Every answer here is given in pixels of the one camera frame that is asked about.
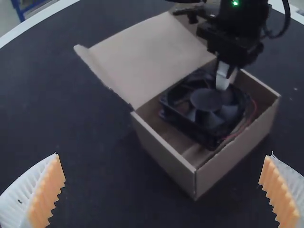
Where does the black mat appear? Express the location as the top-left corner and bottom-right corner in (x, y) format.
(0, 0), (304, 228)

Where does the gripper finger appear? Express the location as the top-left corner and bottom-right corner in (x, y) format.
(258, 151), (304, 228)
(0, 152), (67, 228)

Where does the black square fan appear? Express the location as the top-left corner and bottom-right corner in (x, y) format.
(158, 70), (259, 152)

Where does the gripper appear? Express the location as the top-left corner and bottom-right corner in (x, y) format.
(196, 20), (265, 92)

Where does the black cable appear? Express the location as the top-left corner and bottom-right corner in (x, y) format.
(263, 0), (292, 39)

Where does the cardboard box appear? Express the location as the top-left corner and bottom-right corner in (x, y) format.
(73, 11), (282, 202)

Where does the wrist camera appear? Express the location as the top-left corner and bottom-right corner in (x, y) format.
(217, 0), (272, 30)

